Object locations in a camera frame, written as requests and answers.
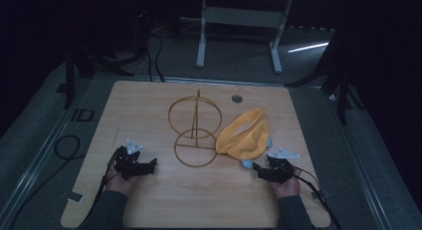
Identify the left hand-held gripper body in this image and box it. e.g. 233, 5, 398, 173
113, 138, 151, 181

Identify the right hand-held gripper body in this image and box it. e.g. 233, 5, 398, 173
263, 146, 301, 185

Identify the yellow cloth hat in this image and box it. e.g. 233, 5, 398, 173
215, 107, 271, 161

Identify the gold wire hat stand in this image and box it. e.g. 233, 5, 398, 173
167, 89, 224, 169

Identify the person's right hand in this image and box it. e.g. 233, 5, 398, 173
268, 166, 303, 200

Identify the person's left hand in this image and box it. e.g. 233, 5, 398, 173
105, 163, 141, 197

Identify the light blue cloth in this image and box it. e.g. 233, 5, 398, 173
240, 135, 274, 170

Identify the black metal stand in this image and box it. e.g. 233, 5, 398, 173
284, 29, 366, 126
63, 49, 135, 111

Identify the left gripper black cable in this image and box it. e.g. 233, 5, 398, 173
94, 146, 123, 206

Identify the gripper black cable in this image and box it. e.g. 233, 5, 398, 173
94, 146, 123, 206
291, 166, 343, 230

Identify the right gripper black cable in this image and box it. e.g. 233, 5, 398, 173
291, 166, 343, 230

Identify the black rectangular floor bracket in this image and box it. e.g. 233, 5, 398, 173
70, 108, 96, 122

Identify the black looped floor cable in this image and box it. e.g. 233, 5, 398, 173
9, 133, 83, 230

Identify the black hanging cable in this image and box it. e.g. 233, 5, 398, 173
144, 32, 166, 83

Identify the white metal desk frame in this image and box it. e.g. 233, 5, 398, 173
195, 0, 295, 76

